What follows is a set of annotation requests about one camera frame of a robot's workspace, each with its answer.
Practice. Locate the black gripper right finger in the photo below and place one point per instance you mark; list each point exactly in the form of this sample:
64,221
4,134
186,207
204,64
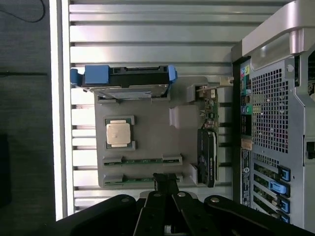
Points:
187,211

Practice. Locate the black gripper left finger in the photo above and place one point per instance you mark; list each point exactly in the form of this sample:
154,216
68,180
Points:
147,211

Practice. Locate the green RAM stick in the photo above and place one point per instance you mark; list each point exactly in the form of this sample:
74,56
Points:
137,180
142,161

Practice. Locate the graphics card with black cooler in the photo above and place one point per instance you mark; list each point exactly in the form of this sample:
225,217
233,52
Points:
208,152

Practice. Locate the grey plastic parts rack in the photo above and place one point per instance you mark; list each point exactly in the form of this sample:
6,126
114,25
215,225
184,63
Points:
152,137

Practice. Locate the silver CPU chip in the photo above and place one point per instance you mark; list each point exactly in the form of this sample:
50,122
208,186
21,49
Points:
118,134

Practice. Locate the blue expansion slot latch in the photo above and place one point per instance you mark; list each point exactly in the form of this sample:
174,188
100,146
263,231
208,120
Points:
285,217
284,203
284,174
278,188

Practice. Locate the hard disk with blue caddy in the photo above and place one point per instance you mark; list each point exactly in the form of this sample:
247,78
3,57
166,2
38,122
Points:
128,76

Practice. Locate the silver PC case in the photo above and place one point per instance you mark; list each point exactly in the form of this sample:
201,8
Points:
273,103

